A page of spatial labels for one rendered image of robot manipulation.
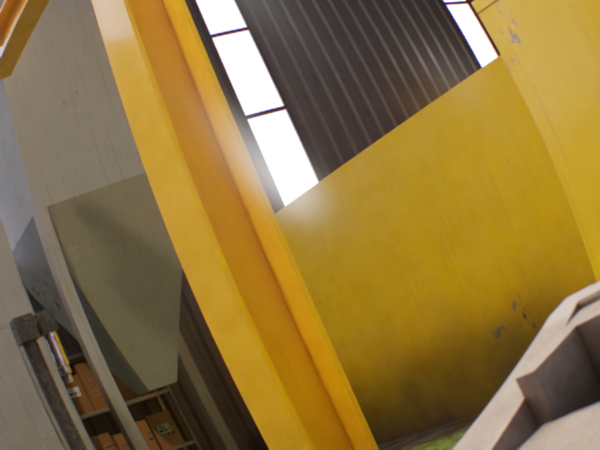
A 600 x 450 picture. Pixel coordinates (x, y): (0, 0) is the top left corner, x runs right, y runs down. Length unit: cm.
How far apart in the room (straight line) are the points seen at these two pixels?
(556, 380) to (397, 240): 790
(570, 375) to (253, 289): 374
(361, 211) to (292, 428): 477
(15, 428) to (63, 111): 327
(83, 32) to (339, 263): 313
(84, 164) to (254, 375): 431
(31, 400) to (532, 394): 569
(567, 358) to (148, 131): 383
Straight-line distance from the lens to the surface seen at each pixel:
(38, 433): 598
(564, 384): 37
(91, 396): 953
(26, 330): 131
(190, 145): 419
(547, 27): 292
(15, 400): 597
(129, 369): 833
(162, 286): 831
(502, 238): 736
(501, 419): 37
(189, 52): 431
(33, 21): 598
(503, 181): 720
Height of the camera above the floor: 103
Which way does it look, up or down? 7 degrees up
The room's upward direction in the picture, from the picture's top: 24 degrees counter-clockwise
